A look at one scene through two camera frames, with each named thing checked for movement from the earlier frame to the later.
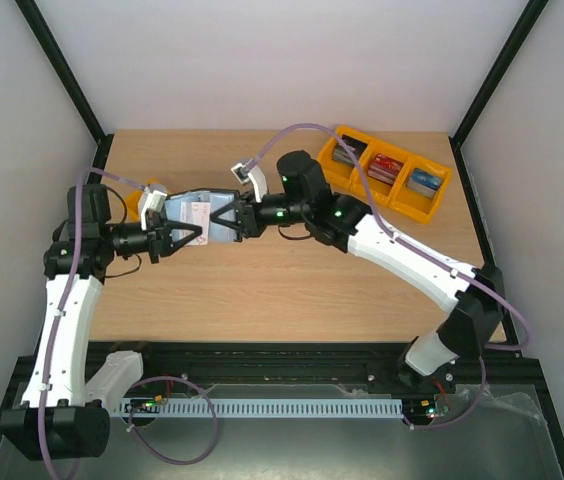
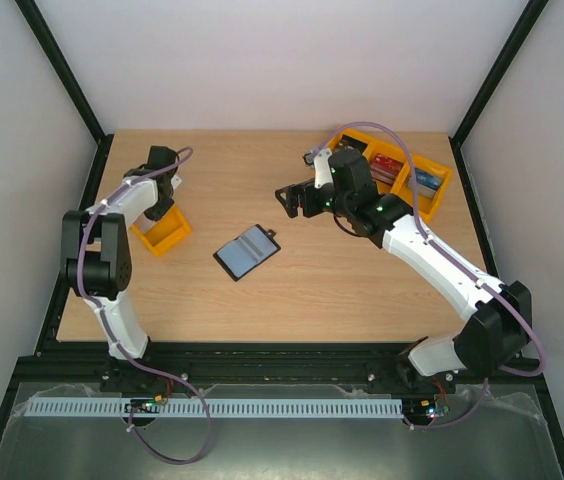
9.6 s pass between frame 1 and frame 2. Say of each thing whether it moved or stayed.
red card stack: stayed
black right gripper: moved
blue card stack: stayed
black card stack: stayed
